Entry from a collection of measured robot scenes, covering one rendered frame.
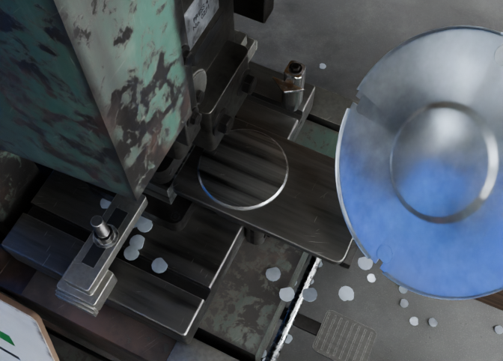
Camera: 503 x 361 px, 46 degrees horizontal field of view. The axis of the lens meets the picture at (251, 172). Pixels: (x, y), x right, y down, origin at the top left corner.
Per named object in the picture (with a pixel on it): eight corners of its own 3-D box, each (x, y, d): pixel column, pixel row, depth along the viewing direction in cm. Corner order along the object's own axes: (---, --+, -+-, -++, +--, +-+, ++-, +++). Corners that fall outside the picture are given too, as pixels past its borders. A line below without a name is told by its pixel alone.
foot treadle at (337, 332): (373, 336, 137) (378, 331, 132) (358, 377, 133) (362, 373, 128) (152, 232, 149) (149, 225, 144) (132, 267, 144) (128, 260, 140)
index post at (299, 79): (303, 99, 96) (308, 61, 87) (296, 113, 94) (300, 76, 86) (287, 92, 96) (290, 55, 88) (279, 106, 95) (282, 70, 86)
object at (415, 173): (472, 359, 60) (468, 359, 60) (306, 195, 79) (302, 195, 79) (659, 110, 49) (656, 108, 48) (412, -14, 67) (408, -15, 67)
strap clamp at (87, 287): (158, 213, 86) (147, 182, 77) (96, 317, 80) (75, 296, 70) (123, 197, 88) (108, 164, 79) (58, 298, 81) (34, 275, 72)
